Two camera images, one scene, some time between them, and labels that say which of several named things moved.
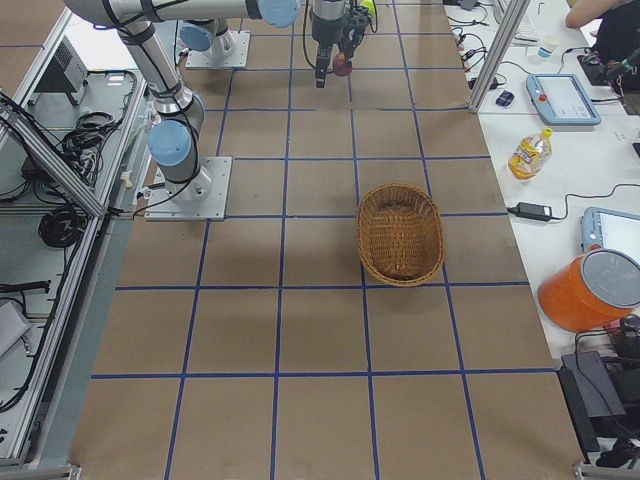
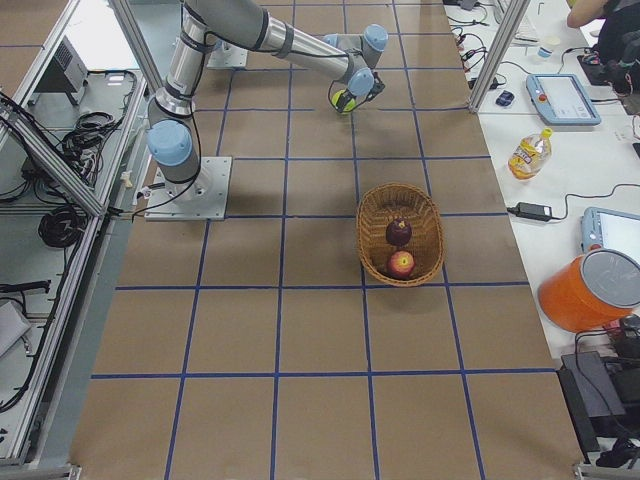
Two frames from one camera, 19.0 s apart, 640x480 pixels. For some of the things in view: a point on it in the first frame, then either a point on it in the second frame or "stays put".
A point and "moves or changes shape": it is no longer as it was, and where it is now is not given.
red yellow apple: x=342 y=67 moves or changes shape
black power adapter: x=534 y=212 stays put
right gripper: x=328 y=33 -> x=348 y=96
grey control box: x=66 y=73 stays put
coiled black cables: x=63 y=227 stays put
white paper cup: x=543 y=52 stays put
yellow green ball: x=370 y=5 -> x=351 y=104
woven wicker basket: x=400 y=234 stays put
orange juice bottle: x=530 y=155 stays put
